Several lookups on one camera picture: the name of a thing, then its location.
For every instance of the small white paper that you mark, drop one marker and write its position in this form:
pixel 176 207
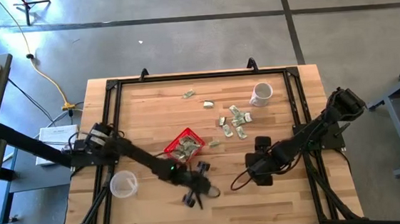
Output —
pixel 208 104

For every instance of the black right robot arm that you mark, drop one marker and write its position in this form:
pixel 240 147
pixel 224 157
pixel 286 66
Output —
pixel 312 131

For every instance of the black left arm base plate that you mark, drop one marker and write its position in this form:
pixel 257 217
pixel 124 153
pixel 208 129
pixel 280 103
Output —
pixel 82 160

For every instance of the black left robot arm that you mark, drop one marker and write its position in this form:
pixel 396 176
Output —
pixel 143 159

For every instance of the white ceramic mug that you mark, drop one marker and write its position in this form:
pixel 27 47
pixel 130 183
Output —
pixel 261 98

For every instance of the clear plastic cup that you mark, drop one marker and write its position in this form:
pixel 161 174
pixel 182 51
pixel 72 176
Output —
pixel 123 184

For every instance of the black tripod stand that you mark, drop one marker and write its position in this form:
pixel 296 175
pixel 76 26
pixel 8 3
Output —
pixel 27 11

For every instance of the red plastic slotted basket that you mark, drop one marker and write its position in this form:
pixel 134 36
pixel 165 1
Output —
pixel 174 140

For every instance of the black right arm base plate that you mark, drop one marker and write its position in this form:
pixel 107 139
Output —
pixel 331 141

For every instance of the black desk support beam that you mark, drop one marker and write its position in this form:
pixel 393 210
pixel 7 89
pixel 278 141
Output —
pixel 27 143

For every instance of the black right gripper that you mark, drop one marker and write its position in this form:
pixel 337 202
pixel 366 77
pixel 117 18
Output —
pixel 259 162

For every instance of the blue grey desk base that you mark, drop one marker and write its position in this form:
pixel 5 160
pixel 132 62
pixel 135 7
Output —
pixel 37 175

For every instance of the grey metal table frame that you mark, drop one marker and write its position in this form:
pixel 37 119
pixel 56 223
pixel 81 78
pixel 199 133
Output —
pixel 399 128

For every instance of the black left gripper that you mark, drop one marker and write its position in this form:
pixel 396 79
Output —
pixel 195 184

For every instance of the black arched frame bracket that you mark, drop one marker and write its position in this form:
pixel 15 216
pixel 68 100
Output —
pixel 252 65
pixel 143 75

